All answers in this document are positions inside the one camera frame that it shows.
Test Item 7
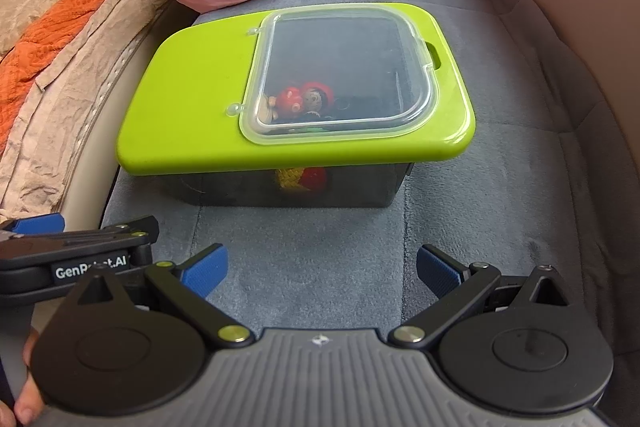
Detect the dark transparent storage box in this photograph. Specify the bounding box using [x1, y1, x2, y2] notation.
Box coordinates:
[120, 161, 416, 209]

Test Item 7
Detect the orange knitted towel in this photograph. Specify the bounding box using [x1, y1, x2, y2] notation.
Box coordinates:
[0, 0, 127, 154]

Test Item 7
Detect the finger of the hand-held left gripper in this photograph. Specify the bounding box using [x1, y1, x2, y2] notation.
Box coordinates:
[0, 215, 160, 256]
[0, 213, 67, 241]

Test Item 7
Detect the grey plush mat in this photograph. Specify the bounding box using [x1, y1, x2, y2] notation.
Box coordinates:
[99, 0, 623, 348]

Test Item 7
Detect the lime green box lid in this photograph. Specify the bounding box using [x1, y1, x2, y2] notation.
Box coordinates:
[115, 2, 477, 176]

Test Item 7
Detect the person's left hand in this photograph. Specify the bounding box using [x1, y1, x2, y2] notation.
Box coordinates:
[14, 327, 52, 426]

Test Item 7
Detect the red knitted ball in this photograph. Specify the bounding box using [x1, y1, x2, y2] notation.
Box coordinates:
[300, 167, 329, 194]

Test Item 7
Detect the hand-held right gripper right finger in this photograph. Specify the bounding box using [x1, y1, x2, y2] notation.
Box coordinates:
[387, 244, 574, 351]

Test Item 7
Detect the yellow knitted toy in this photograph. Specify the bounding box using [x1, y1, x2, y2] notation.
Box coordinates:
[272, 168, 303, 194]

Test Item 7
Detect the white toy piece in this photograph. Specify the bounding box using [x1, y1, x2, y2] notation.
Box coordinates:
[251, 94, 279, 124]

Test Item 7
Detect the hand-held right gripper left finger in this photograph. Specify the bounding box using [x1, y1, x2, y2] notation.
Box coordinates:
[75, 244, 256, 351]

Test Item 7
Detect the beige wrinkled cloth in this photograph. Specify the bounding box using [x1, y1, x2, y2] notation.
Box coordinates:
[0, 0, 175, 222]

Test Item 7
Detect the doll with red hat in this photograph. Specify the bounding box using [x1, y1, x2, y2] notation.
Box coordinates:
[302, 82, 335, 115]

